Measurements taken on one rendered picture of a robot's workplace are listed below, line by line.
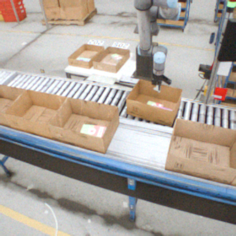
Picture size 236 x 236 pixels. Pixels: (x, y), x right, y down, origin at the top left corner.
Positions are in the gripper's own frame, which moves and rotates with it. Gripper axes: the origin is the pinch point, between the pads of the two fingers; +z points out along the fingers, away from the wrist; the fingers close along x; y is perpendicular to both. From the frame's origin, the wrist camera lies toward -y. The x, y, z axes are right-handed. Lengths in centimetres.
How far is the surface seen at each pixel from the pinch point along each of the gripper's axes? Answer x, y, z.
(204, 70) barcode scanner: -10.9, -33.9, -21.3
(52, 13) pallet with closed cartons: -321, 340, 89
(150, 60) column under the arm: -29.5, 16.0, -9.1
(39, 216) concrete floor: 121, 85, 73
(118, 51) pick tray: -67, 63, 11
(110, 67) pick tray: -29, 58, 6
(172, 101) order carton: 2.6, -12.1, 7.8
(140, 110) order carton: 28.3, 10.1, -1.4
